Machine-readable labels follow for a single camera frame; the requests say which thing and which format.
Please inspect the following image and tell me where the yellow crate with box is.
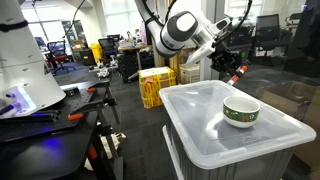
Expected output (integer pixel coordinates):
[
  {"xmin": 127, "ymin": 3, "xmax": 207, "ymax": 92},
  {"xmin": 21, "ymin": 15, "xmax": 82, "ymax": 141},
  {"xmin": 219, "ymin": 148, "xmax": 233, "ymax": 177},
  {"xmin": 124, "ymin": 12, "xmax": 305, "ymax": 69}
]
[{"xmin": 139, "ymin": 67, "xmax": 176, "ymax": 109}]

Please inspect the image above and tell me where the grey plastic storage bin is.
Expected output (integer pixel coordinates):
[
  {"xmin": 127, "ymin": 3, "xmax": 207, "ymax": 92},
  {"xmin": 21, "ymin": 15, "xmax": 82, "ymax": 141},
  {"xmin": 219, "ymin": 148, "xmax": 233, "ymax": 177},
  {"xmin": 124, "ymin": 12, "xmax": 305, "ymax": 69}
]
[{"xmin": 162, "ymin": 126, "xmax": 293, "ymax": 180}]

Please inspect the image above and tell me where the red office chair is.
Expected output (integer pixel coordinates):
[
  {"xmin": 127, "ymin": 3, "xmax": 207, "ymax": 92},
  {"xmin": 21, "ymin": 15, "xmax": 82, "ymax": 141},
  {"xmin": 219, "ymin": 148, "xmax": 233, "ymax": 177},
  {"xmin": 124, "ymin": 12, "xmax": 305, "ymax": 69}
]
[{"xmin": 47, "ymin": 40, "xmax": 75, "ymax": 75}]

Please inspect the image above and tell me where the orange handled black clamp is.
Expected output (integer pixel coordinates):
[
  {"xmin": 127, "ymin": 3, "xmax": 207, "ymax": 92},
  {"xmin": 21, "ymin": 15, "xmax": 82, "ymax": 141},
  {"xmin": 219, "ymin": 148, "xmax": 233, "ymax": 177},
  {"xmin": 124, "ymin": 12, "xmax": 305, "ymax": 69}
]
[{"xmin": 67, "ymin": 98, "xmax": 116, "ymax": 121}]

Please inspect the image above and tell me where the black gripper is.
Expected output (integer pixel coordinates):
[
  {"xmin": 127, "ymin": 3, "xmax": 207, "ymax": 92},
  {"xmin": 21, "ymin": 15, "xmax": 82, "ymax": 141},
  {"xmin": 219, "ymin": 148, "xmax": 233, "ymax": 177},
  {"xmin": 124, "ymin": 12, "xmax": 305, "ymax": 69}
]
[{"xmin": 211, "ymin": 50, "xmax": 242, "ymax": 77}]

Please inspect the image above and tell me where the black perforated robot table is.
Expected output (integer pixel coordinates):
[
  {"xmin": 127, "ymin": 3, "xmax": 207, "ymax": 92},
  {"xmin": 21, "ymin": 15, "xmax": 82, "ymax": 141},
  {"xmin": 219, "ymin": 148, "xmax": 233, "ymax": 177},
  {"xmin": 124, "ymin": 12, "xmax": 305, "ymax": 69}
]
[{"xmin": 0, "ymin": 81, "xmax": 124, "ymax": 180}]

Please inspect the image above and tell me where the red and white marker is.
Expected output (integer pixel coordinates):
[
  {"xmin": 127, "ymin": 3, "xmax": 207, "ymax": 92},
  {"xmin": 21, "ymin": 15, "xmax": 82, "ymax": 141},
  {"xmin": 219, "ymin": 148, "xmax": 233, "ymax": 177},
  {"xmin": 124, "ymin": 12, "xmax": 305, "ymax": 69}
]
[{"xmin": 227, "ymin": 66, "xmax": 248, "ymax": 86}]

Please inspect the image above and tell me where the white and green cup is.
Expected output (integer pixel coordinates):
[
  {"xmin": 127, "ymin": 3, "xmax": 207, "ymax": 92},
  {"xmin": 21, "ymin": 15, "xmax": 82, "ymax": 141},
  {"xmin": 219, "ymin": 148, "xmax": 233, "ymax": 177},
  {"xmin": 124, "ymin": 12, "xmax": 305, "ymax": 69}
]
[{"xmin": 223, "ymin": 95, "xmax": 261, "ymax": 128}]

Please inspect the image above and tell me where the black office chair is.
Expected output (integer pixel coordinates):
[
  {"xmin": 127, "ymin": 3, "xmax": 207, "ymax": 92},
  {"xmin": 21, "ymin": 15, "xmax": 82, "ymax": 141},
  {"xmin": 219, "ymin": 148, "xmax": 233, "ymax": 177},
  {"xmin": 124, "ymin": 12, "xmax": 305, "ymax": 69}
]
[{"xmin": 248, "ymin": 14, "xmax": 290, "ymax": 65}]

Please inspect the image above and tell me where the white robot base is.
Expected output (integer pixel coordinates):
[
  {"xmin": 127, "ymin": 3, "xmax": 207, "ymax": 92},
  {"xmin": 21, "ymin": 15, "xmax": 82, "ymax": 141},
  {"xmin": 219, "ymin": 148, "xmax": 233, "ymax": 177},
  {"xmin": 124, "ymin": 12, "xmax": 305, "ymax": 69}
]
[{"xmin": 0, "ymin": 0, "xmax": 66, "ymax": 119}]

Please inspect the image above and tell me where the clear plastic bin lid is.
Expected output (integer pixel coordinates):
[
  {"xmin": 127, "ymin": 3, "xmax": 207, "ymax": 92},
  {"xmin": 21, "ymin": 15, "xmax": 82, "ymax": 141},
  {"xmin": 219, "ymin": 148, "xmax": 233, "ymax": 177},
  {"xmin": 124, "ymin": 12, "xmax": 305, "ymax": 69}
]
[{"xmin": 158, "ymin": 79, "xmax": 317, "ymax": 170}]

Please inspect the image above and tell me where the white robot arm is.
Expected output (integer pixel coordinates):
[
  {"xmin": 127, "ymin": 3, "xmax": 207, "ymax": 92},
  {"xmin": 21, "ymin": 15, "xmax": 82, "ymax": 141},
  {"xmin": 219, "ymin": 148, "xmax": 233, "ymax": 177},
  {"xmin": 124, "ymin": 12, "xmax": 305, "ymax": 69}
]
[{"xmin": 134, "ymin": 0, "xmax": 243, "ymax": 77}]

